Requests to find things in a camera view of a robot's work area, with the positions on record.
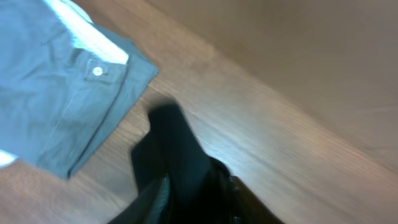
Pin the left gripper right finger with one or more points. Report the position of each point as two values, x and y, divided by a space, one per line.
251 208

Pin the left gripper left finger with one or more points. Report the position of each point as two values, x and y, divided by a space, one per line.
149 206

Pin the black polo shirt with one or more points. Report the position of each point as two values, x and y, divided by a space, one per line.
201 190

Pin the folded grey shorts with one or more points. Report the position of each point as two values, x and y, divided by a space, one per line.
66 83

